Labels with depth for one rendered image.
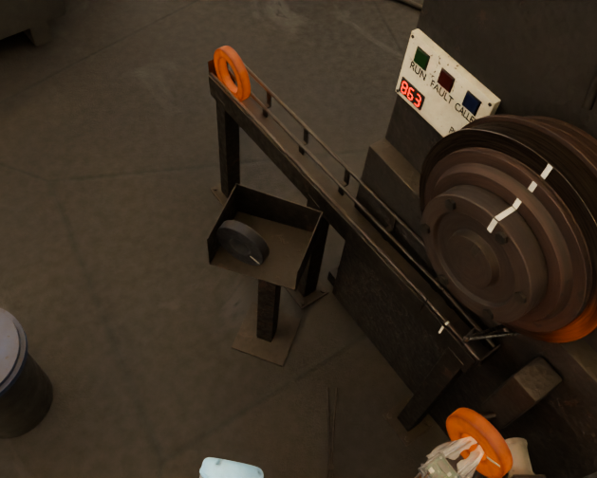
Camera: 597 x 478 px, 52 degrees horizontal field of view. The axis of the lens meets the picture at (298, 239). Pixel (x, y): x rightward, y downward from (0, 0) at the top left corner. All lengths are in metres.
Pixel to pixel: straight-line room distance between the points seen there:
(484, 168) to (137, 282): 1.59
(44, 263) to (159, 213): 0.49
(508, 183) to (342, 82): 2.05
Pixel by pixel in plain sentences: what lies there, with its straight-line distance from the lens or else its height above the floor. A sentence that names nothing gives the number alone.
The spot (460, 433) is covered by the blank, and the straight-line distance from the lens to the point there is 1.40.
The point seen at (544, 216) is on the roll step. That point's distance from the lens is 1.12.
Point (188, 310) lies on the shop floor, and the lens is 2.34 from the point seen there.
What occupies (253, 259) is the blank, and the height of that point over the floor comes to 0.65.
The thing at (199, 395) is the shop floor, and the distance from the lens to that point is 2.22.
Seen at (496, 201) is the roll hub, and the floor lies 1.25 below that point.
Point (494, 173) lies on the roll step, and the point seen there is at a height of 1.27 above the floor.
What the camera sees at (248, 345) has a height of 0.01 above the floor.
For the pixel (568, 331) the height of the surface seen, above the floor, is 1.06.
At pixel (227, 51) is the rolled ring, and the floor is 0.77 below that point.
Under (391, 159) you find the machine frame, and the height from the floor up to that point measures 0.87.
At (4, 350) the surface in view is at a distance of 1.94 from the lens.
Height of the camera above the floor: 2.10
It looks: 57 degrees down
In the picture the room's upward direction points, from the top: 7 degrees clockwise
